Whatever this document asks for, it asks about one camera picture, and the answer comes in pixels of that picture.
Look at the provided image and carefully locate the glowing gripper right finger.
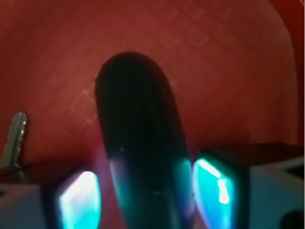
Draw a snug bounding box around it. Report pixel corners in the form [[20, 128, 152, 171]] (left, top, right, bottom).
[[193, 143, 305, 229]]

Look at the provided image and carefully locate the silver key bunch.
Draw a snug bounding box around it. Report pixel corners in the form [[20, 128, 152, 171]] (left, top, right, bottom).
[[0, 112, 28, 169]]

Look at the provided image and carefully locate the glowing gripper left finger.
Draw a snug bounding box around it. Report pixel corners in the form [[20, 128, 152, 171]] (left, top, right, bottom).
[[0, 164, 101, 229]]

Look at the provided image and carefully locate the red plastic tray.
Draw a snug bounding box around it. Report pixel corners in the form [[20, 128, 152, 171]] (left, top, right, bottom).
[[0, 0, 304, 229]]

